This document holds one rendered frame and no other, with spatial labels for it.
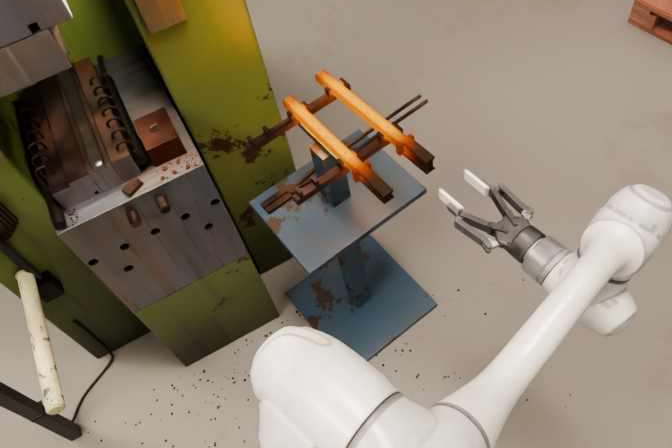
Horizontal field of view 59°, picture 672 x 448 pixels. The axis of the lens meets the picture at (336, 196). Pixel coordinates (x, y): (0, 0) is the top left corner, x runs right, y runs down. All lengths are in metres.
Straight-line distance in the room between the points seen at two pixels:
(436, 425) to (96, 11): 1.43
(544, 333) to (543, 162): 1.69
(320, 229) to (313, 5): 2.00
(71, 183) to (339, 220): 0.67
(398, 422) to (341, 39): 2.57
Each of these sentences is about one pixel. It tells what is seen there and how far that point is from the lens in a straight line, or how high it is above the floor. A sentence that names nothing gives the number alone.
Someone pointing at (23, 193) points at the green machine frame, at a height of 0.89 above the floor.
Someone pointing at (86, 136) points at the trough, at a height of 0.99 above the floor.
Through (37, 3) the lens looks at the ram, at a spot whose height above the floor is 1.42.
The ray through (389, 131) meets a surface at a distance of 1.43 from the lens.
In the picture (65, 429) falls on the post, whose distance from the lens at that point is 2.29.
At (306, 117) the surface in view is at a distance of 1.49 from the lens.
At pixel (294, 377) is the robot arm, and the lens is 0.81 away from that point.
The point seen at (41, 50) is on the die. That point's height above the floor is 1.33.
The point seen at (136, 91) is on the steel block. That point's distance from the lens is 1.78.
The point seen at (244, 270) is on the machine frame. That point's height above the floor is 0.40.
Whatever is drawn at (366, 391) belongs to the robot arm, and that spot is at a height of 1.26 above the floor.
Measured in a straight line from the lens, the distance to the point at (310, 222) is 1.63.
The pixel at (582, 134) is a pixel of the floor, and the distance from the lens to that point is 2.73.
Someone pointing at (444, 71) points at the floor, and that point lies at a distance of 2.94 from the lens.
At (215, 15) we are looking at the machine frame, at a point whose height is 1.15.
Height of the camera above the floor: 2.02
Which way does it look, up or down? 54 degrees down
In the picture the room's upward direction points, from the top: 13 degrees counter-clockwise
